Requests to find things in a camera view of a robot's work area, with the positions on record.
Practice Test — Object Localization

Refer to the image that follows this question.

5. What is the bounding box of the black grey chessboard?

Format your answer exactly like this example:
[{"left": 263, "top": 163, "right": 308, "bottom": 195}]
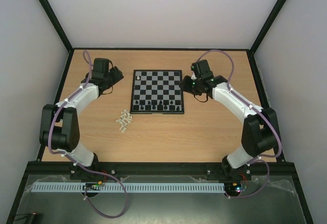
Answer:
[{"left": 130, "top": 70, "right": 184, "bottom": 114}]

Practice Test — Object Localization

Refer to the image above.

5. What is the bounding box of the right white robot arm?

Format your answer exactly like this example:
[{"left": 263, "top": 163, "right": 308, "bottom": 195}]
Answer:
[{"left": 180, "top": 60, "right": 282, "bottom": 179}]

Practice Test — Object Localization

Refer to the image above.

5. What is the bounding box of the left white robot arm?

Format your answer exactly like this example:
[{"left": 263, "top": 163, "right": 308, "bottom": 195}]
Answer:
[{"left": 39, "top": 58, "right": 124, "bottom": 175}]

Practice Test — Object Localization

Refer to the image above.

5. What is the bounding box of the pile of white chess pieces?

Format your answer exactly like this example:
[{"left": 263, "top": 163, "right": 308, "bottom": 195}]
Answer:
[{"left": 115, "top": 109, "right": 133, "bottom": 133}]

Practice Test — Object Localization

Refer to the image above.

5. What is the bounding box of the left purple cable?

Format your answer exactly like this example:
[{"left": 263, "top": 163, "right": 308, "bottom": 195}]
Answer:
[{"left": 48, "top": 50, "right": 108, "bottom": 178}]

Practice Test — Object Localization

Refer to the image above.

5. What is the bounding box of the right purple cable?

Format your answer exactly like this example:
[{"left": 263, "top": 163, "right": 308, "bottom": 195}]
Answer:
[{"left": 196, "top": 49, "right": 283, "bottom": 163}]

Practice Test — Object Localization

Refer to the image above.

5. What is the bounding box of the purple cable loop bottom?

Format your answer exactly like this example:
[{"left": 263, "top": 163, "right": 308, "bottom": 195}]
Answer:
[{"left": 83, "top": 174, "right": 128, "bottom": 220}]

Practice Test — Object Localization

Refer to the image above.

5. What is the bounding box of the light blue cable duct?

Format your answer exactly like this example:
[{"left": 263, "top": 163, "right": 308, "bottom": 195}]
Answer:
[{"left": 31, "top": 182, "right": 225, "bottom": 193}]

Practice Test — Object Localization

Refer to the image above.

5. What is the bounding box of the black aluminium rail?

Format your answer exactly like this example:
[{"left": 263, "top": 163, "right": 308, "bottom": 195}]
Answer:
[{"left": 25, "top": 161, "right": 297, "bottom": 181}]

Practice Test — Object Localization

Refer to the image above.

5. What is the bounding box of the black frame post left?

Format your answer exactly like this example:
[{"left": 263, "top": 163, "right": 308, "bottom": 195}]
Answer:
[{"left": 38, "top": 0, "right": 74, "bottom": 52}]

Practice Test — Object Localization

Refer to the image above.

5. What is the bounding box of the black frame post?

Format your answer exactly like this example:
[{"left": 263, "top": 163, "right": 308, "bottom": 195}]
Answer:
[
  {"left": 38, "top": 0, "right": 74, "bottom": 52},
  {"left": 250, "top": 0, "right": 287, "bottom": 55}
]

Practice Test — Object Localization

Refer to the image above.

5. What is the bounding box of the black frame post right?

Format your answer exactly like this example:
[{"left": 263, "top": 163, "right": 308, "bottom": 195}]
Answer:
[{"left": 250, "top": 0, "right": 287, "bottom": 55}]

